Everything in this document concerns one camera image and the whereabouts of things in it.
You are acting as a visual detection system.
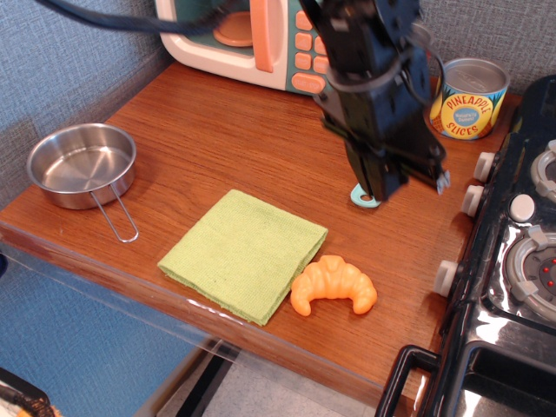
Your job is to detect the black toy stove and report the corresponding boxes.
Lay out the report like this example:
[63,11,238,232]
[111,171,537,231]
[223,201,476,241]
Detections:
[376,76,555,416]

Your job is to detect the yellow-green folded cloth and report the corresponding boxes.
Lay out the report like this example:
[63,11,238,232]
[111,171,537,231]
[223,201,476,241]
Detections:
[158,189,328,326]

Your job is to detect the toy microwave teal and white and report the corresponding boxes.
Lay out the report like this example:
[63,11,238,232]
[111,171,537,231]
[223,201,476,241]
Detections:
[161,1,328,96]

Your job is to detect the small steel pan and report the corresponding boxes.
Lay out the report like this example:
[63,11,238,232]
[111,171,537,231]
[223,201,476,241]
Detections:
[26,123,140,243]

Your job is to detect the orange plastic toy croissant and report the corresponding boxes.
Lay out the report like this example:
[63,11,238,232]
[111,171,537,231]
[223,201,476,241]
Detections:
[290,255,378,316]

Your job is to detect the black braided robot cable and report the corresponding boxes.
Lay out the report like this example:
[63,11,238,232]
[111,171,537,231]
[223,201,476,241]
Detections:
[34,0,244,36]

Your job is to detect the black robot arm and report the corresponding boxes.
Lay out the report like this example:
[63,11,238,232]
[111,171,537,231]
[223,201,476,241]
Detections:
[301,1,450,202]

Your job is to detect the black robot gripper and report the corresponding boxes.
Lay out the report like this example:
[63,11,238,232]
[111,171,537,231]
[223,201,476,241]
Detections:
[315,47,450,202]

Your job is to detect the pineapple slices toy can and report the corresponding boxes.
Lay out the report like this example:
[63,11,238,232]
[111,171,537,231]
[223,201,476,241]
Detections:
[429,57,510,141]

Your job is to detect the orange black object at corner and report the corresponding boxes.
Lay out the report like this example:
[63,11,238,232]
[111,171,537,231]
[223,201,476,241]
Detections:
[1,368,62,417]

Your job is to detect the teal toy dish brush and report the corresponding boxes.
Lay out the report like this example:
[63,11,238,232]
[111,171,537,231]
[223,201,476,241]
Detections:
[350,183,381,209]

